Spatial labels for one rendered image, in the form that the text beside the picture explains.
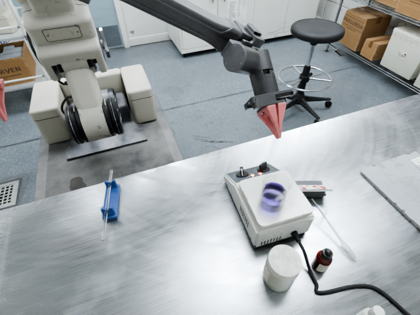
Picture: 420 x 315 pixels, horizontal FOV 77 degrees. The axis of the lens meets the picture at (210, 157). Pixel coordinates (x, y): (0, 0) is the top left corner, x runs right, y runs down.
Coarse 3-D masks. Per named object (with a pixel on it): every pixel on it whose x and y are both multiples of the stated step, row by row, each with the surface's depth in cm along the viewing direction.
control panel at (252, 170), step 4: (268, 164) 68; (248, 168) 68; (252, 168) 68; (256, 168) 67; (272, 168) 65; (276, 168) 65; (232, 172) 67; (236, 172) 66; (252, 172) 65; (256, 172) 64; (264, 172) 63; (232, 176) 64; (248, 176) 63; (252, 176) 62; (236, 180) 62; (240, 180) 61
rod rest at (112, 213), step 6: (114, 180) 65; (114, 186) 67; (120, 186) 68; (114, 192) 66; (114, 198) 65; (114, 204) 63; (102, 210) 60; (108, 210) 60; (114, 210) 62; (102, 216) 61; (108, 216) 61; (114, 216) 61
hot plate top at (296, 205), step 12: (252, 180) 58; (252, 192) 56; (288, 192) 56; (300, 192) 55; (252, 204) 54; (288, 204) 53; (300, 204) 53; (264, 216) 52; (276, 216) 52; (288, 216) 52; (300, 216) 52
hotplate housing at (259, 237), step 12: (228, 180) 64; (240, 192) 58; (240, 204) 58; (252, 216) 54; (312, 216) 54; (252, 228) 53; (264, 228) 52; (276, 228) 52; (288, 228) 53; (300, 228) 55; (252, 240) 55; (264, 240) 54; (276, 240) 56; (300, 240) 54
